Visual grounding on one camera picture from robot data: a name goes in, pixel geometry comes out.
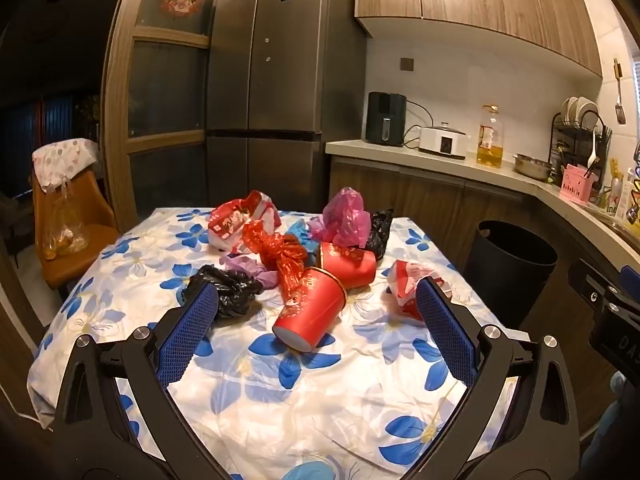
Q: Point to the grey steel refrigerator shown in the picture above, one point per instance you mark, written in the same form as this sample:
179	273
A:
280	110

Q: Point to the person's blue clothing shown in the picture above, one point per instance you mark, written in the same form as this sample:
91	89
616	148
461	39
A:
620	420

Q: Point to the purple plastic bag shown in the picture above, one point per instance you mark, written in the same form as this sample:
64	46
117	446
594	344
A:
240	262

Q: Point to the hanging metal spatula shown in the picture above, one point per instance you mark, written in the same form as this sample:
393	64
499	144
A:
620	115

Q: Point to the wooden framed glass door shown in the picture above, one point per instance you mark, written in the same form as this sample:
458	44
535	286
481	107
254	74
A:
120	110

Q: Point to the small black plastic bag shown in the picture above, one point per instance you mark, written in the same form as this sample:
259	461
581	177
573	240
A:
379	235

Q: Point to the cooking oil bottle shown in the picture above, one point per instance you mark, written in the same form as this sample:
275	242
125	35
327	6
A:
490	152

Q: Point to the white bottle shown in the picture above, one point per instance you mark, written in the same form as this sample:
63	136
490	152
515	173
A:
621	200

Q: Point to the dark wall socket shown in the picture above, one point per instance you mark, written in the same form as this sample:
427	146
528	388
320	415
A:
407	64

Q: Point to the white plate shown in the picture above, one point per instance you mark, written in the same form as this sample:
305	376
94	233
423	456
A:
569	110
589	112

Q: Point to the red cellophane ribbon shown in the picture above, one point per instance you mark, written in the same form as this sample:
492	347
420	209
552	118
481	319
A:
282	255

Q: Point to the blue floral white tablecloth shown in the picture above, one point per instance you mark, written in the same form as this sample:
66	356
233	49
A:
300	410

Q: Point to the white electric cooker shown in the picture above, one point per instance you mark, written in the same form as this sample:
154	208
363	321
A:
440	142

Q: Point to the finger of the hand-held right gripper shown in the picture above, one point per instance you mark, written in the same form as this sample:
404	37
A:
632	277
585	280

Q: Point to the red white wrapper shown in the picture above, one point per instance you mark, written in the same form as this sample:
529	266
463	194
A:
405	280

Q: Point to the red paper cup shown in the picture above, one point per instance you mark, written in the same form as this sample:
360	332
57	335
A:
310	310
350	265

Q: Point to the polka dot cloth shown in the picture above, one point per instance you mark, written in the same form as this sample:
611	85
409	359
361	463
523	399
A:
65	157

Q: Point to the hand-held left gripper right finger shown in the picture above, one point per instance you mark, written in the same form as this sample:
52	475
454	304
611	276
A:
445	330

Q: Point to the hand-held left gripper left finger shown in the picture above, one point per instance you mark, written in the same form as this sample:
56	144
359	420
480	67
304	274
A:
190	325

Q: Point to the steel mixing bowl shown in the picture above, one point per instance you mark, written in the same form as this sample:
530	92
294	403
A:
532	167

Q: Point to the large black plastic bag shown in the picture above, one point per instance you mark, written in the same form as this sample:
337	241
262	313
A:
230	290

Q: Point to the black air fryer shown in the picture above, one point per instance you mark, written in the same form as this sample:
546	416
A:
385	120

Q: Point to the pink utensil holder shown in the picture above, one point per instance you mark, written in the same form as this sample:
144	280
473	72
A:
577	187

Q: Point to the pink plastic bag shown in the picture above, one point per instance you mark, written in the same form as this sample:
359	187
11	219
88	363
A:
345	215

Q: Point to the kitchen counter with wooden cabinets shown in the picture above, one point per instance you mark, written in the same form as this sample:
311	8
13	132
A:
400	200

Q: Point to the orange chair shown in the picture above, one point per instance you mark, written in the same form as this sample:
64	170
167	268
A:
95	220

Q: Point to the window blinds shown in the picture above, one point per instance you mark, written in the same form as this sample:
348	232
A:
637	85

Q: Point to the white plastic spoon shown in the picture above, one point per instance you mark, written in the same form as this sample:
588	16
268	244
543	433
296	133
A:
594	152

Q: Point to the clear plastic bag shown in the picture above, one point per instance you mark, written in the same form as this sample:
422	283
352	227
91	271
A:
65	240

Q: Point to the black trash bin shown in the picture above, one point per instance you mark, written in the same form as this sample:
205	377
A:
510	280

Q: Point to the dark blue curtain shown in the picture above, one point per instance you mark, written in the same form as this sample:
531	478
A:
30	135

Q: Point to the blue plastic bag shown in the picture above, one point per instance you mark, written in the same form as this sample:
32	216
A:
300	232

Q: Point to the red white snack bag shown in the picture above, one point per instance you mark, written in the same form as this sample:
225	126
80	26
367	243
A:
232	222

